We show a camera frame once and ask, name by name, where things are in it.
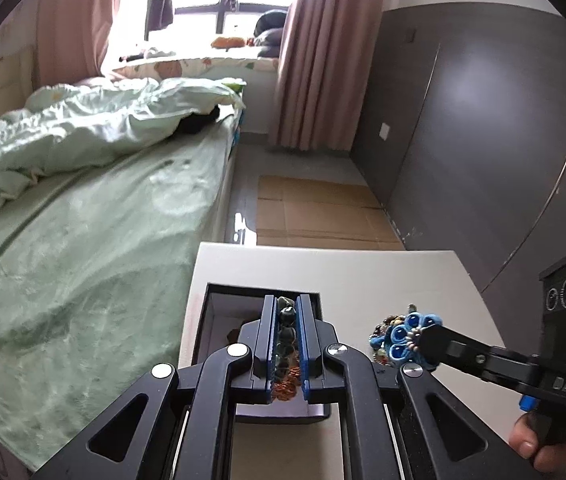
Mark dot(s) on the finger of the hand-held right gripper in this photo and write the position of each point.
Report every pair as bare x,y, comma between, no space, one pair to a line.
443,342

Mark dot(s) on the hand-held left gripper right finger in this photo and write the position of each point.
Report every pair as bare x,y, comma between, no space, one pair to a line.
305,345

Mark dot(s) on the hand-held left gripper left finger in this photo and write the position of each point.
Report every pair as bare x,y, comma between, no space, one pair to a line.
265,342

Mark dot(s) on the blue flower hair ornament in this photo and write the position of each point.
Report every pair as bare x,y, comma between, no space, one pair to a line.
403,340

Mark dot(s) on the black jewelry box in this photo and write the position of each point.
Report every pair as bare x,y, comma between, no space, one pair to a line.
218,305

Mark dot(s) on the person's right hand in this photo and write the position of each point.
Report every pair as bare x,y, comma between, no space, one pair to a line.
528,440

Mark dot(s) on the flattened cardboard sheet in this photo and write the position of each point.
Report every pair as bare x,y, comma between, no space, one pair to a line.
313,210

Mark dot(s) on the bed with green sheet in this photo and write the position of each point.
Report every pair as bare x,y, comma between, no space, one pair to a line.
88,260

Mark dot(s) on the pale green duvet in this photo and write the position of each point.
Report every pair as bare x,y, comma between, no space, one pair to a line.
88,120

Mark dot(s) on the floral printed cushion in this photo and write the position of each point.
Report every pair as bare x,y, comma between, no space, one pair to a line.
198,66

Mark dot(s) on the orange plush toy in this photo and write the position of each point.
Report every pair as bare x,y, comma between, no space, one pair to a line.
228,42

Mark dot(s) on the white cloth on sill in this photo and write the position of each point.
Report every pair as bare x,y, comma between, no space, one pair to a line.
159,52

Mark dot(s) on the dark blue cushions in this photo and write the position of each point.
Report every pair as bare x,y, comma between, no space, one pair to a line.
270,30

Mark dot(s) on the pink curtain beside headboard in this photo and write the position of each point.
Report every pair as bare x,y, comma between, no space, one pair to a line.
78,20

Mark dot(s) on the white wall socket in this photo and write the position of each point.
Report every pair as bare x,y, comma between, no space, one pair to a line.
385,131

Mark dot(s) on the pink curtain beside grey wall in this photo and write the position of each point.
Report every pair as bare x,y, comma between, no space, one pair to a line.
323,60

